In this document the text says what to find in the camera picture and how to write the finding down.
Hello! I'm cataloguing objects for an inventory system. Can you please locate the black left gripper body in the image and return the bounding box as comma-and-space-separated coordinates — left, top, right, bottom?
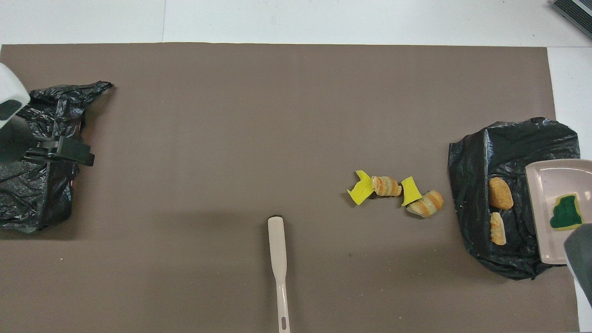
0, 115, 35, 163

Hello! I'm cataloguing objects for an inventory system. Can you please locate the beige brush handle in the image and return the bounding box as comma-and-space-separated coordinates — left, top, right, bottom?
267, 216, 291, 333

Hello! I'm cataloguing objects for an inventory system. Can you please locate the yellow sponge piece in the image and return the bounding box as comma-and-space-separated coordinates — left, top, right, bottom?
347, 170, 375, 206
401, 176, 423, 207
549, 194, 584, 230

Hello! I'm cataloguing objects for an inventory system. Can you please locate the striped croissant toy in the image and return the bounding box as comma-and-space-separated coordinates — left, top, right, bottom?
406, 190, 444, 218
371, 176, 402, 197

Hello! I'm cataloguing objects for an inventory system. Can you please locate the brown oval bread roll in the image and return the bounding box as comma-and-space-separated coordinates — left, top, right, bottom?
488, 177, 514, 210

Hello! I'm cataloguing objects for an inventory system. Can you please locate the pale cream bread piece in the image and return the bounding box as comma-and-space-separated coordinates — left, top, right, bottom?
490, 211, 507, 246

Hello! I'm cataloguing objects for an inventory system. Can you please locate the beige plastic dustpan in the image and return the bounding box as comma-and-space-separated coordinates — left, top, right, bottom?
525, 159, 592, 265

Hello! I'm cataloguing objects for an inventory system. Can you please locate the black trash bag bin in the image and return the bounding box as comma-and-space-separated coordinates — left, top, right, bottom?
0, 81, 113, 233
448, 117, 581, 281

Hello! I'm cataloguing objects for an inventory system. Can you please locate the brown table mat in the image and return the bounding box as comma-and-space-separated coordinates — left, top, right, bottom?
0, 43, 581, 333

